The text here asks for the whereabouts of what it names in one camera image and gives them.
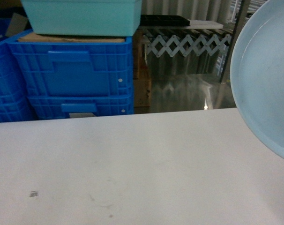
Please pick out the light blue oval tray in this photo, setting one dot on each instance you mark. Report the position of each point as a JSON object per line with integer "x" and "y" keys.
{"x": 257, "y": 75}

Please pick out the black grid tray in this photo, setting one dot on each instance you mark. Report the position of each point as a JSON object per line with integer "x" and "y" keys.
{"x": 164, "y": 20}

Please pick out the black plastic tray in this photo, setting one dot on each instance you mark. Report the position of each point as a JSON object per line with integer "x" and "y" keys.
{"x": 17, "y": 24}

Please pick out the grey folding scissor gate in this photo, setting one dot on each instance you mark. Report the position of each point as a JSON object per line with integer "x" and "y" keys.
{"x": 188, "y": 44}

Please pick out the blue crate lower right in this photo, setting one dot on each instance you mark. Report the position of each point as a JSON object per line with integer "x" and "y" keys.
{"x": 48, "y": 108}

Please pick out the blue crate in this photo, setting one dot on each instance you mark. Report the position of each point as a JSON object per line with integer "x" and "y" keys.
{"x": 20, "y": 110}
{"x": 48, "y": 108}
{"x": 12, "y": 87}
{"x": 76, "y": 69}

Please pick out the white foam board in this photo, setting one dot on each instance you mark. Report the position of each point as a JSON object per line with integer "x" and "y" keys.
{"x": 200, "y": 25}

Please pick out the blue crate upper right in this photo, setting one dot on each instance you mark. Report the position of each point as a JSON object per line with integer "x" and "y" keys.
{"x": 76, "y": 69}

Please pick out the teal plastic tub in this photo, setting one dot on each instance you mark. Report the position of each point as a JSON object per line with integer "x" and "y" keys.
{"x": 111, "y": 18}

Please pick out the blue crate upper middle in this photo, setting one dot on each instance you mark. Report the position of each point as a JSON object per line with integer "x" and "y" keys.
{"x": 12, "y": 87}

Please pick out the blue crate lower middle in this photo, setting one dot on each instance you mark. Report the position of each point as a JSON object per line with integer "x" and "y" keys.
{"x": 20, "y": 110}

